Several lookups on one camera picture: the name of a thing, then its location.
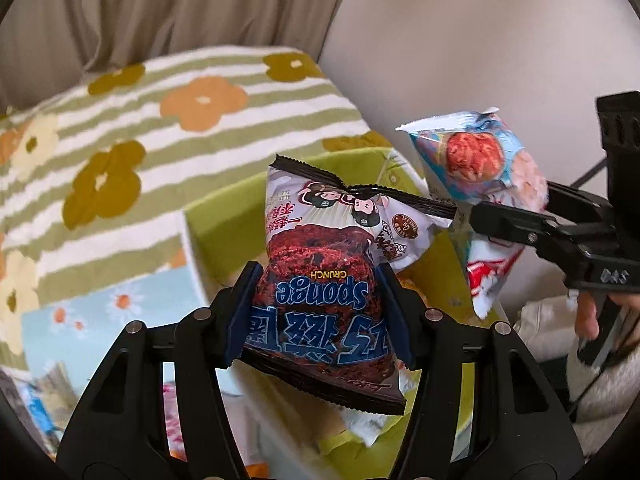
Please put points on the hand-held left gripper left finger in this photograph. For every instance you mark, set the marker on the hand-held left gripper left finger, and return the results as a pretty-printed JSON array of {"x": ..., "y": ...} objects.
[{"x": 241, "y": 330}]

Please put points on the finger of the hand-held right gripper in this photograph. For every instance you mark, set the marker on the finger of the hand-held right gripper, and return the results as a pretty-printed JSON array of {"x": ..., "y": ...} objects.
[
  {"x": 520, "y": 225},
  {"x": 580, "y": 200}
]

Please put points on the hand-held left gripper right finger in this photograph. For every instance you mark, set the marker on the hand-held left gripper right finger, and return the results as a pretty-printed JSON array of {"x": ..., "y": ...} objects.
[{"x": 400, "y": 330}]

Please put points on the light blue snack packet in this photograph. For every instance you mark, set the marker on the light blue snack packet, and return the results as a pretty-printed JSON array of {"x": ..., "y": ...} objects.
[{"x": 480, "y": 160}]

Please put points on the brown chocolate sponge snack packet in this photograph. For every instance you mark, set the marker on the brown chocolate sponge snack packet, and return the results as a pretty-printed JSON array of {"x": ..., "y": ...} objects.
[{"x": 310, "y": 280}]

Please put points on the green cardboard box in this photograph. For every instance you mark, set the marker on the green cardboard box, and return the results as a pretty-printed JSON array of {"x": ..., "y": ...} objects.
[{"x": 225, "y": 220}]

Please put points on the pink snack packet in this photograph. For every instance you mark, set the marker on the pink snack packet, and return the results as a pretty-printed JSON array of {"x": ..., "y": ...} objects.
[{"x": 174, "y": 420}]

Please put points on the person's right forearm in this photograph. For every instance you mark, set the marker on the person's right forearm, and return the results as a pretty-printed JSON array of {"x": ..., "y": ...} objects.
[{"x": 610, "y": 410}]

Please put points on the person's right hand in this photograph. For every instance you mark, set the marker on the person's right hand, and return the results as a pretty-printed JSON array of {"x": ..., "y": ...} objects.
[{"x": 586, "y": 316}]

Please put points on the white cloth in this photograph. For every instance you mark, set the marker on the white cloth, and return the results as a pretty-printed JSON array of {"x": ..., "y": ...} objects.
[{"x": 542, "y": 327}]

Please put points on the light blue daisy blanket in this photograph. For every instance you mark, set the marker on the light blue daisy blanket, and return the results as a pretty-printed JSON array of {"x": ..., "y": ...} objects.
[{"x": 100, "y": 320}]

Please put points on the colourful printed packet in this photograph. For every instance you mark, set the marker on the colourful printed packet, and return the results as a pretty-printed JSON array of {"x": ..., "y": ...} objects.
[{"x": 47, "y": 405}]

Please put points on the striped flower blanket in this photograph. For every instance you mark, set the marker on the striped flower blanket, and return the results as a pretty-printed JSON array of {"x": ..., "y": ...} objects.
[{"x": 150, "y": 125}]

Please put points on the beige curtain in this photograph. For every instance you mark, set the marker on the beige curtain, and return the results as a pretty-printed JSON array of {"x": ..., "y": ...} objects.
[{"x": 150, "y": 5}]

